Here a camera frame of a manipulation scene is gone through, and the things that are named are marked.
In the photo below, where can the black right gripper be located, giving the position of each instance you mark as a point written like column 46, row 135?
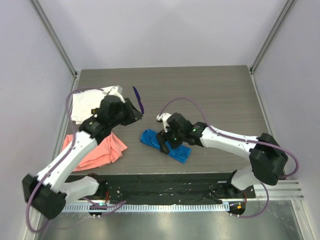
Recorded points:
column 162, row 139

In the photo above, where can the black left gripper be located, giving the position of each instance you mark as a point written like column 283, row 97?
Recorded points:
column 134, row 114

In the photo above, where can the blue cloth napkin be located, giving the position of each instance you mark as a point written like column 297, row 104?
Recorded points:
column 157, row 141

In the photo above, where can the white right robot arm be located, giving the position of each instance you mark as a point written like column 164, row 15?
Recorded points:
column 266, row 159

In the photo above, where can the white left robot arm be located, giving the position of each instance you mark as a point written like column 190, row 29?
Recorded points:
column 47, row 191

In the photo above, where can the purple plastic knife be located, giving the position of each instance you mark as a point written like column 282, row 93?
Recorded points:
column 138, row 100

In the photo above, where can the pink folded cloth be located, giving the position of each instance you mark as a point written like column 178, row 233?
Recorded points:
column 107, row 152

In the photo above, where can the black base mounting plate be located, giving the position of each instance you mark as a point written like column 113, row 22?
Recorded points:
column 167, row 189

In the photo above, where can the white folded cloth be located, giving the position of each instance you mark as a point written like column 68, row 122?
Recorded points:
column 86, row 104

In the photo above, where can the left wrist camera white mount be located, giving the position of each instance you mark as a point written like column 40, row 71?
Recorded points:
column 114, row 90

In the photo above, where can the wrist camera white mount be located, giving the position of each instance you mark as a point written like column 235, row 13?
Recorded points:
column 163, row 119
column 114, row 90

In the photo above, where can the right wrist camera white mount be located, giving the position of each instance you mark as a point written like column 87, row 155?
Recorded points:
column 163, row 119

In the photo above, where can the slotted cable duct rail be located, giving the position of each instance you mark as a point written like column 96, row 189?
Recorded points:
column 83, row 207

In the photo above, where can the horizontal aluminium frame rail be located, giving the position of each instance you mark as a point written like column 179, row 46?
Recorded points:
column 285, row 190

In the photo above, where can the left aluminium frame post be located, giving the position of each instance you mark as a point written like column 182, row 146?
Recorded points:
column 52, row 34

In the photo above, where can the aluminium frame post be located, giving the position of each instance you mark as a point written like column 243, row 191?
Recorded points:
column 281, row 18
column 52, row 34

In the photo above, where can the right aluminium frame post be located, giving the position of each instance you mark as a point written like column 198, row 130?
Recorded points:
column 281, row 18

